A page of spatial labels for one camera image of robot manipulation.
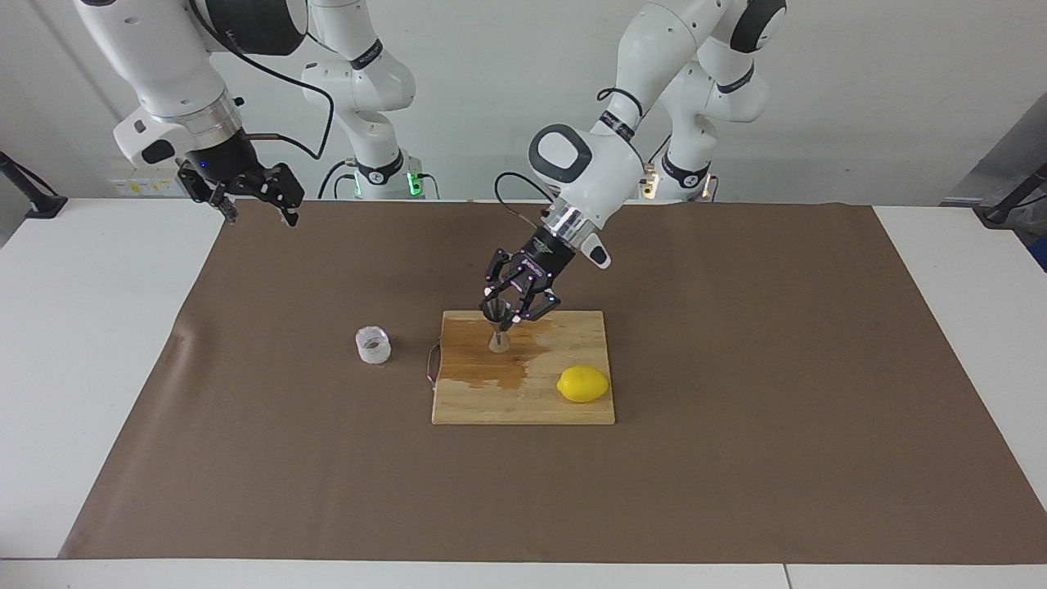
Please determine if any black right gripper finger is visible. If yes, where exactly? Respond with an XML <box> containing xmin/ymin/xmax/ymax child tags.
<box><xmin>177</xmin><ymin>169</ymin><xmax>240</xmax><ymax>226</ymax></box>
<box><xmin>245</xmin><ymin>163</ymin><xmax>306</xmax><ymax>229</ymax></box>

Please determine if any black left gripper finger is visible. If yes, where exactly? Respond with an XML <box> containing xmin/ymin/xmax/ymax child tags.
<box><xmin>516</xmin><ymin>286</ymin><xmax>563</xmax><ymax>323</ymax></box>
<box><xmin>482</xmin><ymin>249</ymin><xmax>515</xmax><ymax>300</ymax></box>

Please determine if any steel double jigger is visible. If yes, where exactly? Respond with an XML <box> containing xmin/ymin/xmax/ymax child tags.
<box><xmin>482</xmin><ymin>299</ymin><xmax>515</xmax><ymax>355</ymax></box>

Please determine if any small clear glass cup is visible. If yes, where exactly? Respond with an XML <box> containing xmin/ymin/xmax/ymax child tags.
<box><xmin>354</xmin><ymin>326</ymin><xmax>393</xmax><ymax>366</ymax></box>

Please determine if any white power strip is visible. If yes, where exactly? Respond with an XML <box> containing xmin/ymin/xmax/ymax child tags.
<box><xmin>106</xmin><ymin>172</ymin><xmax>182</xmax><ymax>199</ymax></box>

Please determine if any yellow lemon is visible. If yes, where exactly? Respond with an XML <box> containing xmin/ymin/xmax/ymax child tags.
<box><xmin>556</xmin><ymin>365</ymin><xmax>611</xmax><ymax>404</ymax></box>

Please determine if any wooden cutting board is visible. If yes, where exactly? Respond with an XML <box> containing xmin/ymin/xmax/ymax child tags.
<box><xmin>427</xmin><ymin>310</ymin><xmax>616</xmax><ymax>426</ymax></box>

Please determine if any black clamp stand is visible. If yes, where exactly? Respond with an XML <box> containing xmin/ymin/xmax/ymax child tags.
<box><xmin>0</xmin><ymin>151</ymin><xmax>68</xmax><ymax>220</ymax></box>
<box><xmin>973</xmin><ymin>162</ymin><xmax>1047</xmax><ymax>228</ymax></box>

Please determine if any brown table mat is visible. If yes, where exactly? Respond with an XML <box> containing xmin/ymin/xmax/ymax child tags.
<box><xmin>59</xmin><ymin>199</ymin><xmax>1047</xmax><ymax>565</ymax></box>

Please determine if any black base cable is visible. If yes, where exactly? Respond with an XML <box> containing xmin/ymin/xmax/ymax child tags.
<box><xmin>317</xmin><ymin>160</ymin><xmax>355</xmax><ymax>200</ymax></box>

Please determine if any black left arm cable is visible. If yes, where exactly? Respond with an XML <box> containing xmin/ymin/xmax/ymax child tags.
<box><xmin>492</xmin><ymin>86</ymin><xmax>649</xmax><ymax>232</ymax></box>

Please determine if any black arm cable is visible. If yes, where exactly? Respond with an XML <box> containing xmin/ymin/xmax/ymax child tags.
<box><xmin>190</xmin><ymin>0</ymin><xmax>337</xmax><ymax>161</ymax></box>
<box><xmin>492</xmin><ymin>86</ymin><xmax>649</xmax><ymax>232</ymax></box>

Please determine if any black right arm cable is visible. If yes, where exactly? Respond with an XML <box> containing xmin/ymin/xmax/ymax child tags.
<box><xmin>190</xmin><ymin>0</ymin><xmax>337</xmax><ymax>161</ymax></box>

